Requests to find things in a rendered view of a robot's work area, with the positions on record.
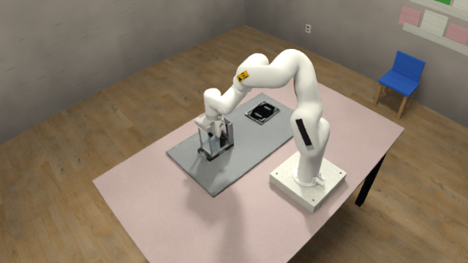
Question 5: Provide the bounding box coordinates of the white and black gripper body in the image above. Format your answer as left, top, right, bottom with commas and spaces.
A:
210, 117, 227, 138

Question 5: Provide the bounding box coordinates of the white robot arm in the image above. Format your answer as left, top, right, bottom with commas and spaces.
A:
195, 49, 331, 187

